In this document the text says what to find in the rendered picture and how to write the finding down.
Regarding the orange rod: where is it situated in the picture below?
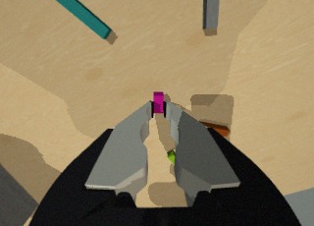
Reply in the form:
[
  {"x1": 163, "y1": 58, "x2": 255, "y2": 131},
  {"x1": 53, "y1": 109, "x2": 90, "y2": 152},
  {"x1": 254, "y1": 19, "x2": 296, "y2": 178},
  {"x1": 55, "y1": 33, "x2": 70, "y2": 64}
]
[{"x1": 199, "y1": 121, "x2": 230, "y2": 137}]

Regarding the turquoise rod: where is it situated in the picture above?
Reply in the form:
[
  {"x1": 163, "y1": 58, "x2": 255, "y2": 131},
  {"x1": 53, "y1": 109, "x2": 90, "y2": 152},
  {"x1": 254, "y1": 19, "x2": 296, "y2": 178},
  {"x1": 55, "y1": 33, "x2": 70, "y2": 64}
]
[{"x1": 56, "y1": 0, "x2": 112, "y2": 39}]

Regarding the grey rod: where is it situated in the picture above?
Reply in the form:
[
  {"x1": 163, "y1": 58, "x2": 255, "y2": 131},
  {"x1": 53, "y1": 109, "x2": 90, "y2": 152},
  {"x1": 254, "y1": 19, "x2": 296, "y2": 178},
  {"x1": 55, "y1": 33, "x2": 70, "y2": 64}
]
[{"x1": 203, "y1": 0, "x2": 220, "y2": 29}]

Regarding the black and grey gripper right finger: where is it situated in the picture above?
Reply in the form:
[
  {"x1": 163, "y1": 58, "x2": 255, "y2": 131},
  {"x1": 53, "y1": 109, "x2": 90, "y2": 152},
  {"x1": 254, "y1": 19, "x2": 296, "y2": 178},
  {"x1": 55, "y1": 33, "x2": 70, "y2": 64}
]
[{"x1": 163, "y1": 100, "x2": 301, "y2": 226}]

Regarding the magenta rectangular block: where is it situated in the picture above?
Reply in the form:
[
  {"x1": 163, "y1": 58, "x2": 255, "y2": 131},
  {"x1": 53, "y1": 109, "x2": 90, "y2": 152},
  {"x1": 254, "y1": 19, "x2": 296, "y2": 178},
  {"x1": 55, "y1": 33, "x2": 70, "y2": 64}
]
[{"x1": 153, "y1": 92, "x2": 164, "y2": 113}]

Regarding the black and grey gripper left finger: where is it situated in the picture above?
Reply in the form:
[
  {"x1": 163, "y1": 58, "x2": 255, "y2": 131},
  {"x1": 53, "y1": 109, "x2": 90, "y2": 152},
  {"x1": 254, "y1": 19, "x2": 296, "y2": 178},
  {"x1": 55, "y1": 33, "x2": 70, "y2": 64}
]
[{"x1": 28, "y1": 101, "x2": 154, "y2": 226}]

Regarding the lime green rod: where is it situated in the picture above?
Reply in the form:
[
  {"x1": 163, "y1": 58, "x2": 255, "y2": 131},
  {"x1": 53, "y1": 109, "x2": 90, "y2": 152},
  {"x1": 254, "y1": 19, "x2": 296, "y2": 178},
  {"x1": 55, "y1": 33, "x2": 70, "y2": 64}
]
[{"x1": 167, "y1": 150, "x2": 175, "y2": 164}]

